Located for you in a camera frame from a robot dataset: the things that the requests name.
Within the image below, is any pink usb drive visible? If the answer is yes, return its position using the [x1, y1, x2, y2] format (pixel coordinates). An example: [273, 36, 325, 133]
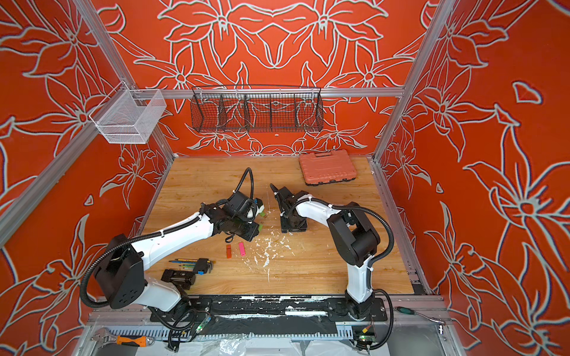
[238, 243, 246, 257]

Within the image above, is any red plastic tool case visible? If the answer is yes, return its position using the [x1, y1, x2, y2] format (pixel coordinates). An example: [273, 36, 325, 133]
[299, 150, 357, 185]

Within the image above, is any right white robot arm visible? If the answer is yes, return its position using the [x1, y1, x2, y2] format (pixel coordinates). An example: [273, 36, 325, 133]
[270, 185, 394, 307]

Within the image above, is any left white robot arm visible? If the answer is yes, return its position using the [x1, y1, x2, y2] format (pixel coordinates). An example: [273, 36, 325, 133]
[80, 192, 265, 312]

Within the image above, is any black connector with coloured wires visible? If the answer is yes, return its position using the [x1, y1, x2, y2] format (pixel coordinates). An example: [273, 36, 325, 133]
[169, 258, 214, 275]

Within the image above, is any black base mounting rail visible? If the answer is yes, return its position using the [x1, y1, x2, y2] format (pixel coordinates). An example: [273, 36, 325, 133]
[151, 295, 388, 323]

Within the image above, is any black wire wall basket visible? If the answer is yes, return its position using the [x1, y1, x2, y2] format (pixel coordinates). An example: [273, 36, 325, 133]
[190, 85, 324, 134]

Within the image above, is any white mesh wall basket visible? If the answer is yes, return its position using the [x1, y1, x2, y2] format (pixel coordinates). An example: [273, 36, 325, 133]
[89, 89, 166, 144]

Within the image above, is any green handled screwdriver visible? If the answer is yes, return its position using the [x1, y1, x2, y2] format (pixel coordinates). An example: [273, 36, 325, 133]
[396, 306, 446, 326]

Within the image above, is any orange handled adjustable wrench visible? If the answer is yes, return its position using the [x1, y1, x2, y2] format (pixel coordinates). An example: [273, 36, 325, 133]
[91, 328, 155, 348]

